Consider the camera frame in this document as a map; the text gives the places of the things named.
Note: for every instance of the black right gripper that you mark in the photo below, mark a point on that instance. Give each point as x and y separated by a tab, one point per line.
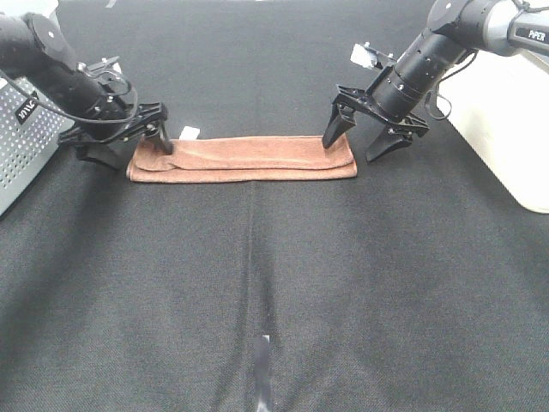
399	131

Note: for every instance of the grey tape strip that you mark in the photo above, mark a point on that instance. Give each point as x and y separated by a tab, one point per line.
263	401

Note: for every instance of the grey perforated laundry basket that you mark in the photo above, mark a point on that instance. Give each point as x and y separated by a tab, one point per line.
29	135

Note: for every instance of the brown terry towel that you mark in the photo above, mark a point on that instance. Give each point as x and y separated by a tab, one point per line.
239	159

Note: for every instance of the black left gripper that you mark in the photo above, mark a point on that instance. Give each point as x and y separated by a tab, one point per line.
146	120

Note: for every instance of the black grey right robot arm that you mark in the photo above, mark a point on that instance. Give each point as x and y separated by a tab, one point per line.
455	31

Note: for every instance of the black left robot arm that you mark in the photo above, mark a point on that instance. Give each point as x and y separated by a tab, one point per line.
38	62

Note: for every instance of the white plastic storage bin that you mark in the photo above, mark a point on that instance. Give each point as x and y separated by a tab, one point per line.
500	107

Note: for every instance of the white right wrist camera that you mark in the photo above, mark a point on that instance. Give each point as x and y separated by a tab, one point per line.
369	58

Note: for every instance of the white towel care label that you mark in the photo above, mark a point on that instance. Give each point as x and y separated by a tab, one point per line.
189	133

